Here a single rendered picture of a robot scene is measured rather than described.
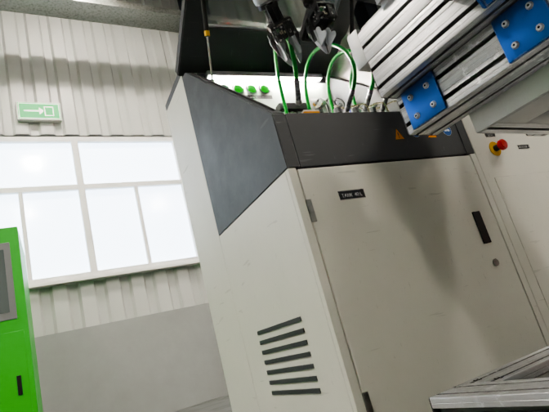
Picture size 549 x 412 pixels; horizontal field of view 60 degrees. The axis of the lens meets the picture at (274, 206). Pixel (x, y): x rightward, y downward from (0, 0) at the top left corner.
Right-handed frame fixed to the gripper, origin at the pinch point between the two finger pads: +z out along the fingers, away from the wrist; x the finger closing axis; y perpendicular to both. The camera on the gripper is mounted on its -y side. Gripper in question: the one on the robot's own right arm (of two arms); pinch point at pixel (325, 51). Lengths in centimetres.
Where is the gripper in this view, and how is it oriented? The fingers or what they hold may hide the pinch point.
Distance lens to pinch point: 165.7
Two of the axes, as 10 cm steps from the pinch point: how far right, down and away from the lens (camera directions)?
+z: 2.5, 9.3, -2.7
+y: 4.0, -3.5, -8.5
